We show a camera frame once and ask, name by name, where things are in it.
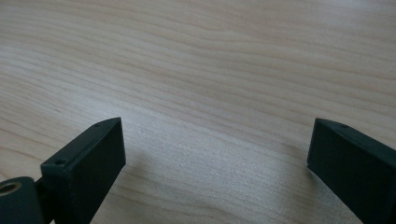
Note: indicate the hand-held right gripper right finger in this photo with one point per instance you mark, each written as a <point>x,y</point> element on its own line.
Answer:
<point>355,168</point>

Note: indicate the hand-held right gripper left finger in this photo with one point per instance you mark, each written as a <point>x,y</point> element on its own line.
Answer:
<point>84,168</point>

